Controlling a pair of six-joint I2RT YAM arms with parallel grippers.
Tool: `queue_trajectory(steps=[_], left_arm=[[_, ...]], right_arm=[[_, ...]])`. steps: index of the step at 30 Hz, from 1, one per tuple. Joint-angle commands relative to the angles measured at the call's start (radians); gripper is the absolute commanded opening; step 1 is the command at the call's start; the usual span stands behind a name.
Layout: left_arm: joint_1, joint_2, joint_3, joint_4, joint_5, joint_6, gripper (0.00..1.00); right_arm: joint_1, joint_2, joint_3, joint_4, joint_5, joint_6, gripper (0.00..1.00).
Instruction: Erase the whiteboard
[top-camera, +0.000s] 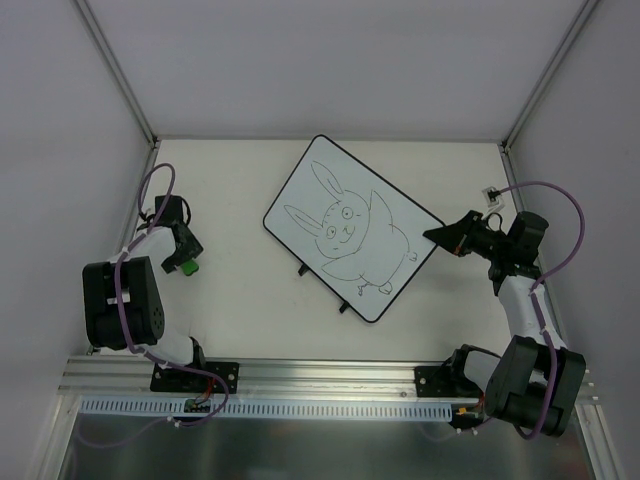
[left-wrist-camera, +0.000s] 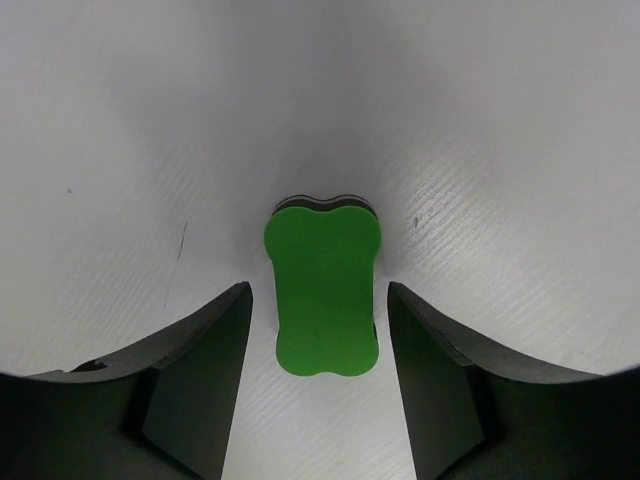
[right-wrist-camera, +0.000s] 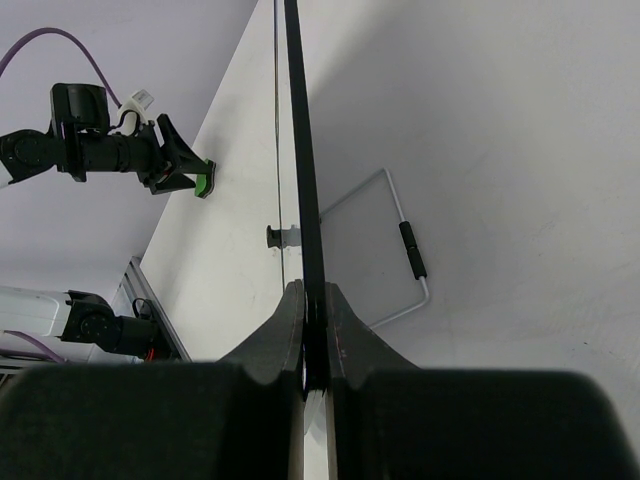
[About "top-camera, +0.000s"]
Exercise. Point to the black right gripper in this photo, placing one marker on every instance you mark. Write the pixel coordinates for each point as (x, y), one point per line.
(468, 234)

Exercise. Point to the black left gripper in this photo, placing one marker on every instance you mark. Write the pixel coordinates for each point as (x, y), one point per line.
(185, 249)

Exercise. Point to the green bone-shaped whiteboard eraser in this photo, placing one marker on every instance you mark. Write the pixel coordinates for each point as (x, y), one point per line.
(190, 267)

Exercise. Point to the whiteboard with rabbit drawing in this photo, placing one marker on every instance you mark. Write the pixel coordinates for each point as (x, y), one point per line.
(360, 235)

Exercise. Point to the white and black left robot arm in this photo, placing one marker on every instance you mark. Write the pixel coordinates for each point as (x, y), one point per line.
(122, 302)

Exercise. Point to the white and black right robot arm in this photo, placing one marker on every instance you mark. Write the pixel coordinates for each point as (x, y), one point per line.
(534, 384)

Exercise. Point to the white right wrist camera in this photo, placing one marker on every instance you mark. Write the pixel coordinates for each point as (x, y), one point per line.
(493, 198)

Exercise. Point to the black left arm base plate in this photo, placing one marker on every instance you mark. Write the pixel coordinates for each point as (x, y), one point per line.
(169, 380)

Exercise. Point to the right aluminium frame post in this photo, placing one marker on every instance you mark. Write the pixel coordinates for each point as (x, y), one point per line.
(560, 53)

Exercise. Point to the aluminium frame post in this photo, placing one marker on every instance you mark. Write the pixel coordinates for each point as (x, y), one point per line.
(97, 35)
(560, 53)

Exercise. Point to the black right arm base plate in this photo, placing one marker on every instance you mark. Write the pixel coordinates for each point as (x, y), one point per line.
(434, 382)

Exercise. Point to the aluminium mounting rail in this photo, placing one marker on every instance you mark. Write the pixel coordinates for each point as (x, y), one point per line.
(324, 380)

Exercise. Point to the white slotted cable duct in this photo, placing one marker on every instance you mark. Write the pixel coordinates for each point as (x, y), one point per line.
(412, 411)

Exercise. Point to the left aluminium frame post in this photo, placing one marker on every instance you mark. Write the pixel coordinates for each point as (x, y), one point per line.
(97, 35)

